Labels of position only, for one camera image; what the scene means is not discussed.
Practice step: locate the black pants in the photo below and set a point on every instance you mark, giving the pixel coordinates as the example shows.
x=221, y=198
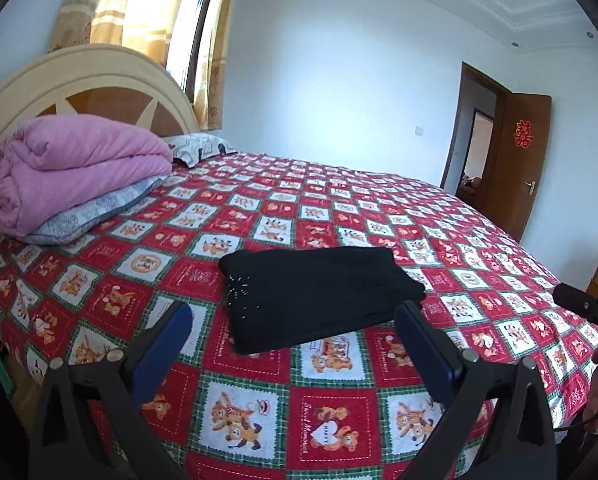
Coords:
x=319, y=295

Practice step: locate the white patterned pillow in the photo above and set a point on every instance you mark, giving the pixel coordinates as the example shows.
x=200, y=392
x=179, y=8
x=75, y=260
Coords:
x=199, y=147

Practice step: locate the cream wooden headboard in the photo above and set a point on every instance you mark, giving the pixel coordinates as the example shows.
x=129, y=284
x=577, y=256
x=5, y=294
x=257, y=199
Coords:
x=94, y=65

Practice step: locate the red paper door decoration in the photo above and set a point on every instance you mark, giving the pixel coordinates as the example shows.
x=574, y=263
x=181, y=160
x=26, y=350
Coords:
x=521, y=133

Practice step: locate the grey patterned pillow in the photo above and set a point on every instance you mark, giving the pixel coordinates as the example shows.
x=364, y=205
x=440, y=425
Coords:
x=94, y=212

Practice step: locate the brown wooden door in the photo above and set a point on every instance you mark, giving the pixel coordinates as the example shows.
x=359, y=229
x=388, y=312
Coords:
x=521, y=170

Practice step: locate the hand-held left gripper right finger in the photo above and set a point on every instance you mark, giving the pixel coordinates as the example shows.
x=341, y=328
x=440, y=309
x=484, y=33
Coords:
x=424, y=350

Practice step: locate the brown door frame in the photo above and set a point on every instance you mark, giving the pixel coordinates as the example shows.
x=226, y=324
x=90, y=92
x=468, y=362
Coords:
x=466, y=90

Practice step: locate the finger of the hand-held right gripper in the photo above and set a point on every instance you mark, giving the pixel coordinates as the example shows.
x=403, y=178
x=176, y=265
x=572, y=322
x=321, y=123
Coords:
x=584, y=305

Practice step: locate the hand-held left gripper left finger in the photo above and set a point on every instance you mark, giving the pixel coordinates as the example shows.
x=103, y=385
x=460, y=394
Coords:
x=164, y=350

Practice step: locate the red checked printed blanket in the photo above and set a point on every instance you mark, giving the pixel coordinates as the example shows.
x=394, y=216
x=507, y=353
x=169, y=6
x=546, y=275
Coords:
x=259, y=410

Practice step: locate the pink folded quilt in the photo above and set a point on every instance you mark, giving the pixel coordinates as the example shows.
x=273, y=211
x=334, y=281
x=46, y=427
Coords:
x=69, y=170

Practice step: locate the window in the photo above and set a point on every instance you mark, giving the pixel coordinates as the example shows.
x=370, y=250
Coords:
x=191, y=35

